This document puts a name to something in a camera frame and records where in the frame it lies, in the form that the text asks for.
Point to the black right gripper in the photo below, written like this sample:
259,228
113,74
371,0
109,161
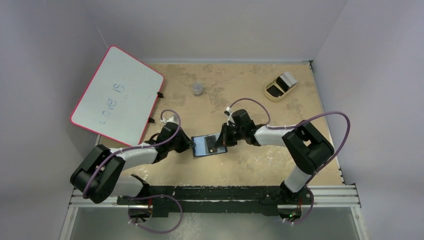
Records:
227,134

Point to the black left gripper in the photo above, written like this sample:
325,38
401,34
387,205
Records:
186,143

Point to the blue leather card holder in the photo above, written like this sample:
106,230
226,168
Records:
204,145

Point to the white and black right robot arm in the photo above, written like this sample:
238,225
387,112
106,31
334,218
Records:
309,149

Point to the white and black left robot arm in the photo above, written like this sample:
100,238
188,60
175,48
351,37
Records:
99,175

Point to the beige oval card tray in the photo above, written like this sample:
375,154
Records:
273,92

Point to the stack of credit cards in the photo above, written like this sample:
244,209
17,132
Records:
286,81

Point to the small clear plastic cup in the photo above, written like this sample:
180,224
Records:
197,89

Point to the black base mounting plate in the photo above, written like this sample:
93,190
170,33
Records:
267,200

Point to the pink framed whiteboard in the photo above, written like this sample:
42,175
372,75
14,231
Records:
119,99

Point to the aluminium extrusion rail frame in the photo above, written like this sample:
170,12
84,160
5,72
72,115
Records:
335,214

